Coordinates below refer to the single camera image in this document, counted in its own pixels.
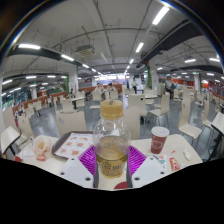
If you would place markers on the beige chair with round hole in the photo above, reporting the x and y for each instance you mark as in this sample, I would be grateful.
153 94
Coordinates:
134 121
70 123

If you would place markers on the group of beige chairs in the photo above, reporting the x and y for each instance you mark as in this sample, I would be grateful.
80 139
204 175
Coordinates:
164 104

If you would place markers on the colourful sticker sheet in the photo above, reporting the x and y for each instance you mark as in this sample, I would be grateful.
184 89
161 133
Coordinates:
160 159

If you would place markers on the group of ceiling lights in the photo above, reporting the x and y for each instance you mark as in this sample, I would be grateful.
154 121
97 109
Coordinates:
140 47

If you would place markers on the dark tray with paper liner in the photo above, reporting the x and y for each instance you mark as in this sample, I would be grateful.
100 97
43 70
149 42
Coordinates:
71 145

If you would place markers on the small white packet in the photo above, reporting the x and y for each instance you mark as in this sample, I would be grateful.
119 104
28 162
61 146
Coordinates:
187 155

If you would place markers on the red sauce packet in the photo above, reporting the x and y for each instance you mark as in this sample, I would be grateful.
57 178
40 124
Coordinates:
41 157

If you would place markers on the crumpled food wrapper bag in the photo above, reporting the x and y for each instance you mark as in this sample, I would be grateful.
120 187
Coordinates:
42 146

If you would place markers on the small red snack packet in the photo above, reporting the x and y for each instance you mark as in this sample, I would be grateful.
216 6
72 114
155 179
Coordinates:
174 164

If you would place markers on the person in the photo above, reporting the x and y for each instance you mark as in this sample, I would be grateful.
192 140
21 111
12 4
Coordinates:
134 85
111 87
99 87
170 87

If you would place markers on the clear bottle with yellow drink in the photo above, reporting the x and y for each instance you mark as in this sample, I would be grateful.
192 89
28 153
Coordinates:
111 160

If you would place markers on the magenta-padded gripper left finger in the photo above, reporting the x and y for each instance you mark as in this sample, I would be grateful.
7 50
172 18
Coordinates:
88 160

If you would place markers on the red paper drink cup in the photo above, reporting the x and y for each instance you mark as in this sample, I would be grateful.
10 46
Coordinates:
159 140

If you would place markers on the white side table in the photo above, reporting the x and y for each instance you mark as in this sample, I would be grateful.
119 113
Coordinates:
8 136
218 122

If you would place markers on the ceiling air conditioner unit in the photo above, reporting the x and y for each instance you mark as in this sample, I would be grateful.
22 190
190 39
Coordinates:
85 50

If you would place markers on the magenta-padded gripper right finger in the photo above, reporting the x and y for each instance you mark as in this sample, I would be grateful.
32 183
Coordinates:
136 160

